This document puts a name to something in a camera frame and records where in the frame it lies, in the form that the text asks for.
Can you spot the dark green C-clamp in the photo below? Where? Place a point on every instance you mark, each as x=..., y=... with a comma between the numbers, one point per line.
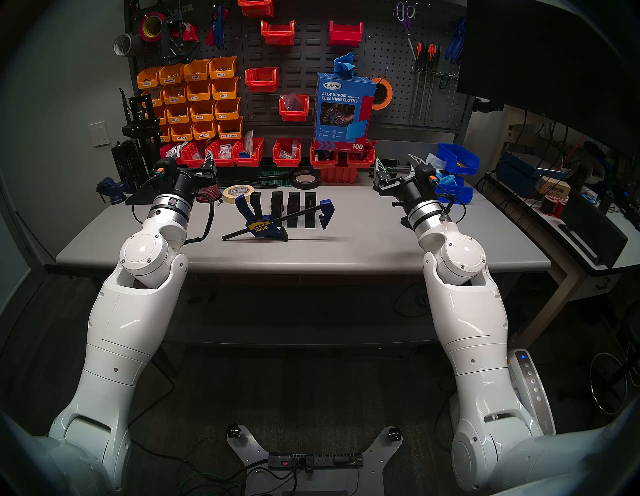
x=176, y=47

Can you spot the black power strip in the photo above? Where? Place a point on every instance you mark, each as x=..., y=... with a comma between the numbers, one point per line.
x=320, y=461

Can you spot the white air purifier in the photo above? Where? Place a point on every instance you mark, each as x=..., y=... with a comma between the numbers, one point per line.
x=530, y=385

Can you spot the green cutting mat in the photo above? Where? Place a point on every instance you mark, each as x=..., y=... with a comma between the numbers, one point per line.
x=275, y=174

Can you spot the blue bench vise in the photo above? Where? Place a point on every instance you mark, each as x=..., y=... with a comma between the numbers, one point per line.
x=112, y=191

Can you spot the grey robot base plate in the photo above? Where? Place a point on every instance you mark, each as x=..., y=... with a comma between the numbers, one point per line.
x=370, y=475

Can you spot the black levelling knob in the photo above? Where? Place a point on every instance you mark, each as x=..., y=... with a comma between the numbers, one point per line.
x=395, y=433
x=233, y=431

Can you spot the dark grey pegboard panel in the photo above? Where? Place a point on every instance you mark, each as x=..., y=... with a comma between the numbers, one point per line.
x=310, y=65

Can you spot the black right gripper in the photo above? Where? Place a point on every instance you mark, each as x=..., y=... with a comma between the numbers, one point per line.
x=397, y=186

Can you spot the orange plastic parts bin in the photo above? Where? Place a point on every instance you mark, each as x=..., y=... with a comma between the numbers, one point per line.
x=230, y=134
x=196, y=76
x=156, y=97
x=228, y=115
x=225, y=94
x=205, y=135
x=223, y=73
x=148, y=82
x=165, y=137
x=181, y=137
x=175, y=98
x=202, y=116
x=161, y=119
x=199, y=96
x=171, y=79
x=178, y=118

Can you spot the blue microfiber cloth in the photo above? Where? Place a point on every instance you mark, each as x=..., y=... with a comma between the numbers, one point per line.
x=345, y=65

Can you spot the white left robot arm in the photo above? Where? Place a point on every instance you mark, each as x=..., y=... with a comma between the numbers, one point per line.
x=135, y=320

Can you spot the white side desk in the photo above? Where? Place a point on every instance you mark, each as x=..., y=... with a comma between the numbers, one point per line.
x=620, y=255

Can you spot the black monitor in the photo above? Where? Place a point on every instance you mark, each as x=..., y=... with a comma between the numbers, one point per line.
x=550, y=60

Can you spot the blue bar clamp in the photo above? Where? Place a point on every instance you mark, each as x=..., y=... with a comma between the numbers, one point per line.
x=260, y=230

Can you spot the orange tape roll on pegboard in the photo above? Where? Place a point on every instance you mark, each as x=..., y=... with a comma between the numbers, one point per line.
x=381, y=93

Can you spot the white light switch plate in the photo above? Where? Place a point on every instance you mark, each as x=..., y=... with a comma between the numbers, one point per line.
x=99, y=134

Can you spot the blue rag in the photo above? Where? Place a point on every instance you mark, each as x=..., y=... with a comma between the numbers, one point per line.
x=449, y=179

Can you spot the beige masking tape roll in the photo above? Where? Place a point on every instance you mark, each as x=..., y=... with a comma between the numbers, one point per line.
x=227, y=196

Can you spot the red plastic storage bin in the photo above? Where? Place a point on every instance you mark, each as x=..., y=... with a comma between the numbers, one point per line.
x=361, y=162
x=324, y=163
x=345, y=35
x=192, y=160
x=339, y=175
x=294, y=115
x=256, y=9
x=164, y=149
x=247, y=161
x=262, y=82
x=222, y=162
x=278, y=36
x=287, y=161

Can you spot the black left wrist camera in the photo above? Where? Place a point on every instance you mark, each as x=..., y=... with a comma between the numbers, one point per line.
x=165, y=167

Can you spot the black tape roll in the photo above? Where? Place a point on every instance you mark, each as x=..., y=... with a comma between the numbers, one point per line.
x=305, y=186

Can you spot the cardboard box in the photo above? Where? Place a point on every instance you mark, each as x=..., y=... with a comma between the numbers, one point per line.
x=554, y=187

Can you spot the red tape roll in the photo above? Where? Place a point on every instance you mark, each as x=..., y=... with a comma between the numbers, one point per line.
x=142, y=27

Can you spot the blue cleaning cloths box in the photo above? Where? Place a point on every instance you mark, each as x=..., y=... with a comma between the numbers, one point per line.
x=345, y=130

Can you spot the black laptop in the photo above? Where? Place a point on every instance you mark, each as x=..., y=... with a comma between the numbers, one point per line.
x=595, y=230

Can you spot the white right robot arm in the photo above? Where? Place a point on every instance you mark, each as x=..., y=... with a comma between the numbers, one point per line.
x=470, y=320

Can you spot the clear plastic parts bag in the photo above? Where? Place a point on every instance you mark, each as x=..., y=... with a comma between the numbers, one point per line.
x=176, y=151
x=225, y=151
x=290, y=102

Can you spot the blue crate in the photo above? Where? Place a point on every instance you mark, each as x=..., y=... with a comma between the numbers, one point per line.
x=517, y=172

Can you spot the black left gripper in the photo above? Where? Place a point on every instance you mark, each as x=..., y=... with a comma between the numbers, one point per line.
x=192, y=182

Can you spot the grey duct tape roll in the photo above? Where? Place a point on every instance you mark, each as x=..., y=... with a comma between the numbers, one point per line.
x=135, y=42

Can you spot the black metal stand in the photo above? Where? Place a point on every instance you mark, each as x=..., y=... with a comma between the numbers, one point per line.
x=140, y=130

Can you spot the orange black screwdriver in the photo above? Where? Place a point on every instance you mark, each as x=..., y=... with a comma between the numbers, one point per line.
x=419, y=55
x=437, y=55
x=429, y=56

